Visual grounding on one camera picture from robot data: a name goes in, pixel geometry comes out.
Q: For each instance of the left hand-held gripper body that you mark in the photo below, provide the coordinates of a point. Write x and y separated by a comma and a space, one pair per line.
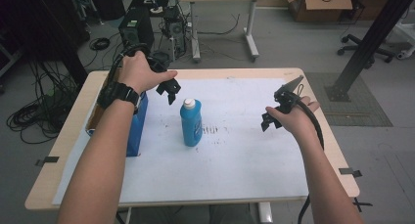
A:
171, 85

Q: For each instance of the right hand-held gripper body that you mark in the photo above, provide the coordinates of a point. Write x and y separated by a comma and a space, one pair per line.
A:
287, 95

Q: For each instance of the person's right hand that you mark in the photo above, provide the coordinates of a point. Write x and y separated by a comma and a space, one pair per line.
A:
295, 121

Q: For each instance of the person's left hand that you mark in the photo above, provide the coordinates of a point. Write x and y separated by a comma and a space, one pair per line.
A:
138, 74

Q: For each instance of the blue bottle with white cap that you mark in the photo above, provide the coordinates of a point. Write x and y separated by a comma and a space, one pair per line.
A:
191, 124

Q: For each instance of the black wristwatch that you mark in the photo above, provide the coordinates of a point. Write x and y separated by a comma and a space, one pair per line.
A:
119, 93

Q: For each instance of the blue cardboard box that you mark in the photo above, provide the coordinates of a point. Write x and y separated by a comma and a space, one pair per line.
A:
138, 132

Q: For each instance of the white whiteboard mat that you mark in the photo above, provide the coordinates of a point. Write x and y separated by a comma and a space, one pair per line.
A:
235, 165

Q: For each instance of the open computer case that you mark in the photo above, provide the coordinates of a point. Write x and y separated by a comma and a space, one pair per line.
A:
175, 30

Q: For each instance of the black computer tower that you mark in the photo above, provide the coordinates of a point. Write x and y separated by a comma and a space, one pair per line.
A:
135, 28

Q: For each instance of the grey floor mat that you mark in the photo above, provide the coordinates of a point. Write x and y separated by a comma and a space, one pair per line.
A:
355, 113

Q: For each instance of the black tape strip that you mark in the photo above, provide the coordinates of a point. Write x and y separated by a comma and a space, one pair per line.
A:
49, 160
349, 171

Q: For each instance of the black office chair base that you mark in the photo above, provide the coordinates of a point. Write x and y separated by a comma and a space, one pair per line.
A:
362, 46

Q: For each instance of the white table leg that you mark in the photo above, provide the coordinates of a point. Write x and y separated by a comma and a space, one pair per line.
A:
265, 213

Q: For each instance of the brown cardboard box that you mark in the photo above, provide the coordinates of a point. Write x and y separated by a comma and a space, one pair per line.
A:
319, 5

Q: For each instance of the dark curtain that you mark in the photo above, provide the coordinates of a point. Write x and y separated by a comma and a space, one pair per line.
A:
42, 25

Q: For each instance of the black metal post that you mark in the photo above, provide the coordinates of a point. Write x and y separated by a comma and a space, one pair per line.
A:
368, 44

